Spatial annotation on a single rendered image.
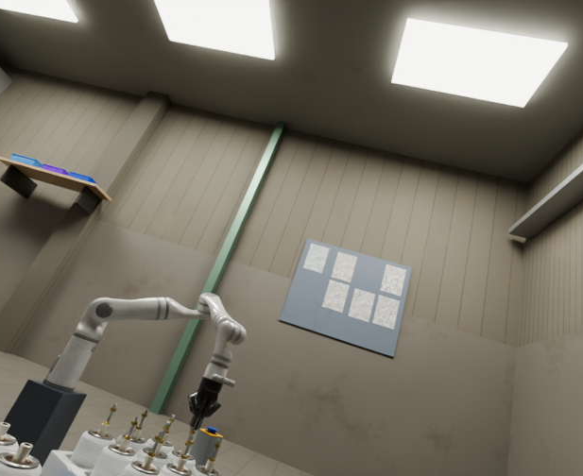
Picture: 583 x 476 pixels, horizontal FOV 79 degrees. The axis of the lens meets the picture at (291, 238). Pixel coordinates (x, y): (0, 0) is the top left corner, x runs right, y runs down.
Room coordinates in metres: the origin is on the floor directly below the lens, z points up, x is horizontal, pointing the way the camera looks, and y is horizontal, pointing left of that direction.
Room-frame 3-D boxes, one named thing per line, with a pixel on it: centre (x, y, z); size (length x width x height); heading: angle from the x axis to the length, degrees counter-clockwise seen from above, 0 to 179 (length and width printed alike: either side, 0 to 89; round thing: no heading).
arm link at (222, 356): (1.35, 0.09, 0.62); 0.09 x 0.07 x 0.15; 122
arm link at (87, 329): (1.43, 0.58, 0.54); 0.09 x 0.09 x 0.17; 30
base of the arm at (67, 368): (1.43, 0.58, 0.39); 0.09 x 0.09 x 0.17; 79
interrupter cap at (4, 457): (0.86, 0.35, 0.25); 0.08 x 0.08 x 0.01
